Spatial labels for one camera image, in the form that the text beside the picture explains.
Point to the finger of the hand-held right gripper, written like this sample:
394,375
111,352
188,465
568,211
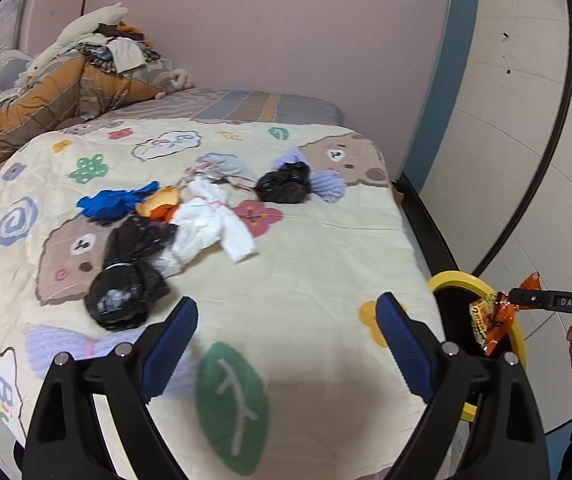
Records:
541,299

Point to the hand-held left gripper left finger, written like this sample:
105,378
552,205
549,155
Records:
171,345

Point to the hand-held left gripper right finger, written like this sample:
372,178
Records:
406,345

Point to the orange snack wrapper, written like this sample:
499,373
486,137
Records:
491,322

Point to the large black plastic bag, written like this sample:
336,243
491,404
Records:
121,295

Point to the yellow rimmed trash bin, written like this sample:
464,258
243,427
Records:
466,280

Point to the white tissue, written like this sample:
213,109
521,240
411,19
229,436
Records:
206,220

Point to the blue glove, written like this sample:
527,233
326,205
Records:
108,202

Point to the lilac cloth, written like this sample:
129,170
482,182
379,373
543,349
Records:
328,187

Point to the small black plastic bag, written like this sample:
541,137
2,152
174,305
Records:
283,185

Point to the printed cartoon bear blanket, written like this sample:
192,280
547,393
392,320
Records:
291,270

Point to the black curved pole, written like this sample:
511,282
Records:
561,125

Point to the orange peel with pale inside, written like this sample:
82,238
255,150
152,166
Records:
158,197

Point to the grey pink crumpled cloth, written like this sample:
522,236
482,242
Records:
226,167

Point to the striped bedsheet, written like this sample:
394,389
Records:
236,105

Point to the pile of clothes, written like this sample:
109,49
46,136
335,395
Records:
121,52

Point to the white plush toy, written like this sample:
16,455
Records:
86,25

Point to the black bed frame rail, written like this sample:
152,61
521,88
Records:
431,230

